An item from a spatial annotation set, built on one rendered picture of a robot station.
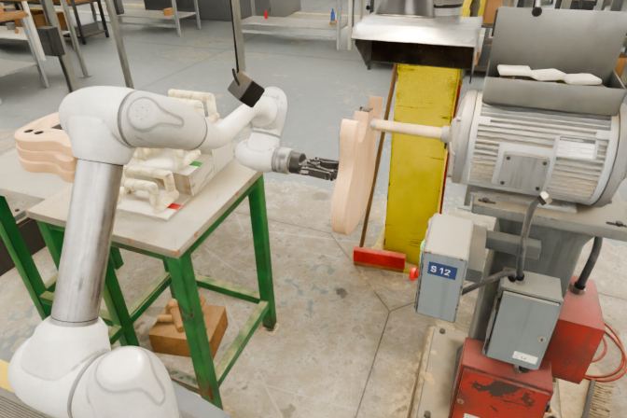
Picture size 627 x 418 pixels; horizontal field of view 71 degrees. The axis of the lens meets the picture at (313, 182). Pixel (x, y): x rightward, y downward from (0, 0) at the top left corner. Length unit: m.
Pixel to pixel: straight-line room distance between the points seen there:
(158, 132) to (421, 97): 1.44
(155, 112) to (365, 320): 1.68
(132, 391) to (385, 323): 1.55
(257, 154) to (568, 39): 0.94
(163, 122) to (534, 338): 1.08
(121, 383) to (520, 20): 1.20
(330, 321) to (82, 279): 1.47
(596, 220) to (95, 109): 1.20
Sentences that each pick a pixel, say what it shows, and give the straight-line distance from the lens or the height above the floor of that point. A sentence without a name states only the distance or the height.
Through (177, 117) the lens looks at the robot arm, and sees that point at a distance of 1.00.
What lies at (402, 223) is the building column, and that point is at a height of 0.30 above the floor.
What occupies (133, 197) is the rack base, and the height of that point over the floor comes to 0.94.
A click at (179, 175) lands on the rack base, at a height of 1.01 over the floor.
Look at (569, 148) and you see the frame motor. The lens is 1.14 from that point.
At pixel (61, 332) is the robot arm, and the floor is 0.99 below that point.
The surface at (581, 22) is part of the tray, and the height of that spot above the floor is 1.54.
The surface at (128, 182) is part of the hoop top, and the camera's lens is 1.52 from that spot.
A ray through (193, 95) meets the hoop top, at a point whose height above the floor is 1.20.
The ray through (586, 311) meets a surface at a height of 0.79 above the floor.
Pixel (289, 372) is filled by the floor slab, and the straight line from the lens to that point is 2.16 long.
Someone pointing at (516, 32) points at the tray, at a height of 1.51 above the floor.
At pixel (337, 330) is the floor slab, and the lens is 2.30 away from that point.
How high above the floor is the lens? 1.75
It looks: 31 degrees down
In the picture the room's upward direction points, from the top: 1 degrees counter-clockwise
